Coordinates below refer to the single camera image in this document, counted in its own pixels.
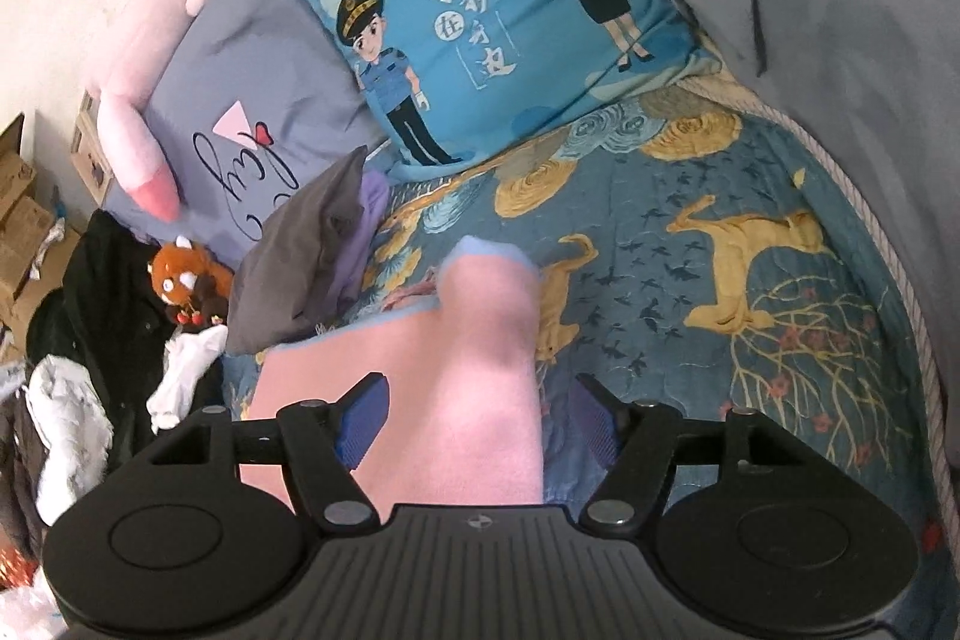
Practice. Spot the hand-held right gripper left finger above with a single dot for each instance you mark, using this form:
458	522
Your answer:
367	415

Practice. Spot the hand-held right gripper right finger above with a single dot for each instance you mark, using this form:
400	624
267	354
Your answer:
592	419

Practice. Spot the pink and blue fringed scarf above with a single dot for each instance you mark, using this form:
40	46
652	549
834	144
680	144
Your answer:
450	400

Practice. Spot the blue patterned quilt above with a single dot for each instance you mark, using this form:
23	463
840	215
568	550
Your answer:
675	325

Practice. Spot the brown pillow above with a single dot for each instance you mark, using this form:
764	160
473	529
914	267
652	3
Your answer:
285	280

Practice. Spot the purple folded garment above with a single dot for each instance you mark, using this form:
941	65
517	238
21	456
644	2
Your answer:
360	235

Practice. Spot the white cloth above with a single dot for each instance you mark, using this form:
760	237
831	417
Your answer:
64	430
187	370

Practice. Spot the red panda plush toy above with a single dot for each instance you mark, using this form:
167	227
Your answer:
176	276

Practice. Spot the black garment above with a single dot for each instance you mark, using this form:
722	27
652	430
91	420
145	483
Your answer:
97	310

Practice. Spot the lilac grey printed pillow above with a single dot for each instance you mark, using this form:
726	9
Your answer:
247	63

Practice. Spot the blue cartoon print pillow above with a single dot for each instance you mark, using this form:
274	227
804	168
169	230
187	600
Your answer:
465	48

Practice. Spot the cardboard box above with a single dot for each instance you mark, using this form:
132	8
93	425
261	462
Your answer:
22	212

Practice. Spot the lilac grey duvet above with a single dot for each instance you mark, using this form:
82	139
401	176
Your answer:
825	10

